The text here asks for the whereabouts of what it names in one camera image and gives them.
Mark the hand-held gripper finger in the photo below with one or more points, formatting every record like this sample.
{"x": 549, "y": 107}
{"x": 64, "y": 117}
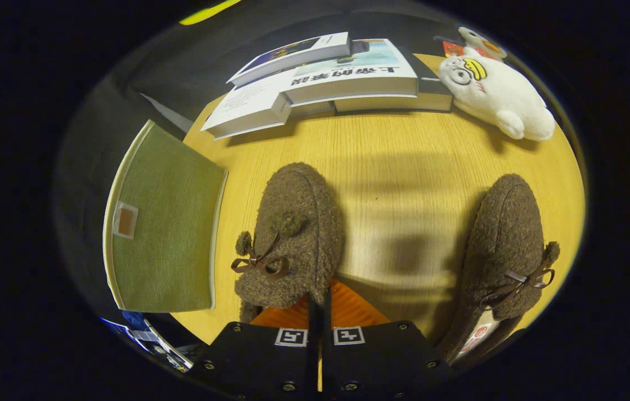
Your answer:
{"x": 313, "y": 362}
{"x": 327, "y": 362}

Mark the brown fuzzy shoe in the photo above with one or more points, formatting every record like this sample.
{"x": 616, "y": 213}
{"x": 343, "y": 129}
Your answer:
{"x": 504, "y": 239}
{"x": 298, "y": 223}

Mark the green fabric storage box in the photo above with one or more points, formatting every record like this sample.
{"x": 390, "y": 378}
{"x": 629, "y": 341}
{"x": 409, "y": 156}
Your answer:
{"x": 170, "y": 223}

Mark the blue and white clutter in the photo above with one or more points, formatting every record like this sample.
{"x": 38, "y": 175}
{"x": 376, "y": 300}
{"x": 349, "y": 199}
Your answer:
{"x": 136, "y": 323}

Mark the book with light-blue cover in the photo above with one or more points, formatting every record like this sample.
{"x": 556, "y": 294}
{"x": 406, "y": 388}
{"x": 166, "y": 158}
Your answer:
{"x": 348, "y": 75}

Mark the black book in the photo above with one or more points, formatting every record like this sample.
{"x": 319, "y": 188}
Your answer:
{"x": 434, "y": 94}

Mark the book with night photo cover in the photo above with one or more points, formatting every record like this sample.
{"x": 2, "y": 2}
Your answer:
{"x": 292, "y": 55}

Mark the white seal plush toy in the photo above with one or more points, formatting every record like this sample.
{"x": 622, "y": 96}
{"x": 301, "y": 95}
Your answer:
{"x": 498, "y": 94}

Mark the red printed card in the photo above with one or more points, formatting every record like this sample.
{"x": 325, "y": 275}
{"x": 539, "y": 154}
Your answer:
{"x": 452, "y": 48}

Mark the penguin plush toy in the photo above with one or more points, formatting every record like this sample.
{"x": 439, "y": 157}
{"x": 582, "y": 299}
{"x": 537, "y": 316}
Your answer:
{"x": 476, "y": 42}

